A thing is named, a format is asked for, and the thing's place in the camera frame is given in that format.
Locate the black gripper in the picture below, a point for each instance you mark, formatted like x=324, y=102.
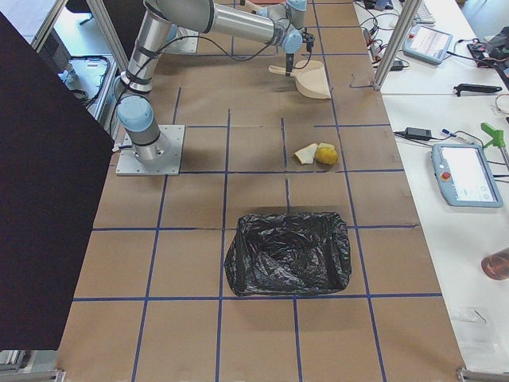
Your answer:
x=289, y=58

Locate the cream plastic dustpan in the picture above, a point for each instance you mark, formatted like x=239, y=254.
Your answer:
x=311, y=81

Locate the cream brush with black bristles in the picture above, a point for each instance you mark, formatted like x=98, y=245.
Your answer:
x=253, y=7

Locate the black bag lined bin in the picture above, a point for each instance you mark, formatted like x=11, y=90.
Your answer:
x=305, y=253

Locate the blue teach pendant far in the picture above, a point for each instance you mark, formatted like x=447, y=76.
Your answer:
x=427, y=44

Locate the blue teach pendant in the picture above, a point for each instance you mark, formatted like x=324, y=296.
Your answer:
x=464, y=177
x=427, y=44

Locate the yellow lemon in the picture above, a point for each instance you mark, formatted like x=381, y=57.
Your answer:
x=326, y=155

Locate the black power adapter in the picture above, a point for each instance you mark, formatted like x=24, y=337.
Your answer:
x=418, y=134

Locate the blue teach pendant near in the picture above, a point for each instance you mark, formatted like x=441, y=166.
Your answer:
x=464, y=177

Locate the green plastic tool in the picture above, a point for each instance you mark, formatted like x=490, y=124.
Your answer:
x=497, y=136

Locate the aluminium frame post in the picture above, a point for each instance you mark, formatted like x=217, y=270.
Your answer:
x=402, y=26

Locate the black handle tool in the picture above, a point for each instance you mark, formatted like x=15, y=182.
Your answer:
x=476, y=88

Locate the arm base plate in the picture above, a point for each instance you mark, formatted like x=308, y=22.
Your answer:
x=160, y=158

